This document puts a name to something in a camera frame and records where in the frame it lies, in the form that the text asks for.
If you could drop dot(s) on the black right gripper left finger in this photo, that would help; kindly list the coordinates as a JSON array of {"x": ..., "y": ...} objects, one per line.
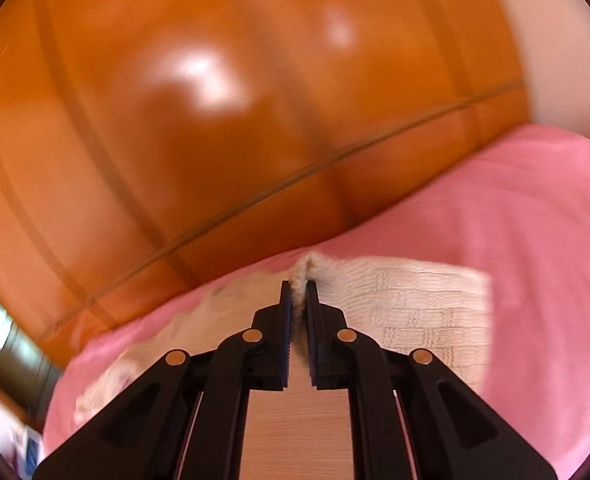
[{"x": 183, "y": 418}]

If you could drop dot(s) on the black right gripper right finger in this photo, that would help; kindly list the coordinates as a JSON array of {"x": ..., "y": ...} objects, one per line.
[{"x": 411, "y": 416}]

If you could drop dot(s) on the cream knitted sweater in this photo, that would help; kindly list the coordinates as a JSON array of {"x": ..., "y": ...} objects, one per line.
[{"x": 301, "y": 432}]

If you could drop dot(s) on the pink bedspread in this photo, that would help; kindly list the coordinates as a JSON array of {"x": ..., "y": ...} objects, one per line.
[{"x": 519, "y": 212}]

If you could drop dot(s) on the orange wooden wardrobe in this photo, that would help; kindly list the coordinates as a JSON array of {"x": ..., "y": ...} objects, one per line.
[{"x": 150, "y": 146}]

